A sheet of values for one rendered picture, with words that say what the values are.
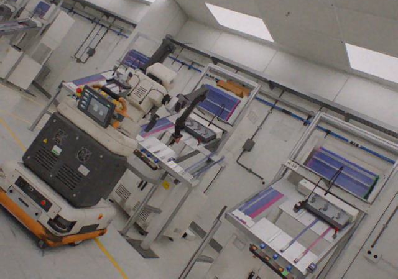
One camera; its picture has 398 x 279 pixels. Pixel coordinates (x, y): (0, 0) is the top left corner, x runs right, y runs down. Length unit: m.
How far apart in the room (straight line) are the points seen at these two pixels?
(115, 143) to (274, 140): 3.10
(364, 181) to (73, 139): 2.14
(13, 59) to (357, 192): 6.13
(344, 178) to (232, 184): 2.28
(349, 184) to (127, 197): 2.12
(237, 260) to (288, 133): 2.40
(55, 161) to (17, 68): 5.06
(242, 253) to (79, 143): 1.53
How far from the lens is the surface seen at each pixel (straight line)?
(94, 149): 2.20
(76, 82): 4.67
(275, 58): 5.52
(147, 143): 3.36
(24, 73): 7.35
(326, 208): 2.83
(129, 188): 3.68
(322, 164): 3.01
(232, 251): 2.95
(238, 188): 4.86
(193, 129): 3.48
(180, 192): 3.04
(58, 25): 7.33
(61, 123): 2.36
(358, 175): 2.94
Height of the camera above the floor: 1.01
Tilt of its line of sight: 2 degrees up
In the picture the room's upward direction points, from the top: 34 degrees clockwise
